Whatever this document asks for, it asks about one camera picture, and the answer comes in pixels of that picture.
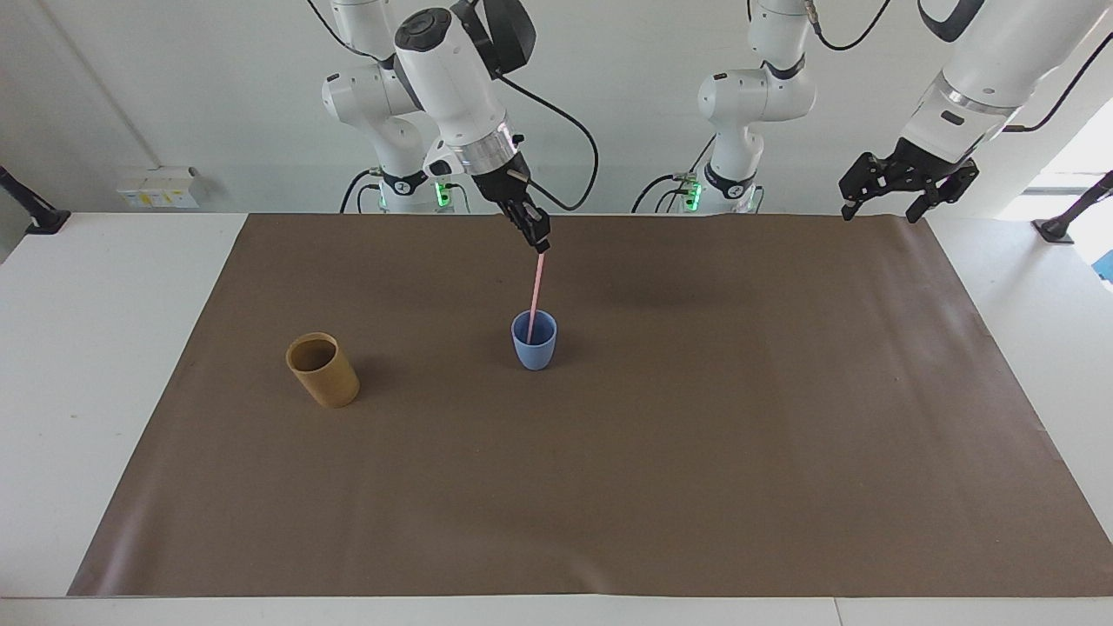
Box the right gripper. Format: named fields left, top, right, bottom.
left=472, top=153, right=534, bottom=217

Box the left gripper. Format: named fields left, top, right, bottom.
left=838, top=137, right=981, bottom=224

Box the pink chopstick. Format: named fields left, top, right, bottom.
left=524, top=251, right=548, bottom=343

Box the blue cup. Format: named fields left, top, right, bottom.
left=510, top=310, right=559, bottom=372

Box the brown cup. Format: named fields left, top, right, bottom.
left=286, top=332, right=361, bottom=410

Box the black stand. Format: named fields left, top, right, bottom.
left=1031, top=170, right=1113, bottom=244
left=0, top=165, right=72, bottom=236

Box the black cable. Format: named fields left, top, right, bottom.
left=339, top=168, right=385, bottom=215
left=804, top=0, right=894, bottom=51
left=497, top=73, right=601, bottom=212
left=305, top=0, right=394, bottom=63
left=631, top=172, right=692, bottom=215
left=1004, top=33, right=1113, bottom=134

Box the white wall socket box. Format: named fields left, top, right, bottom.
left=117, top=166, right=203, bottom=210

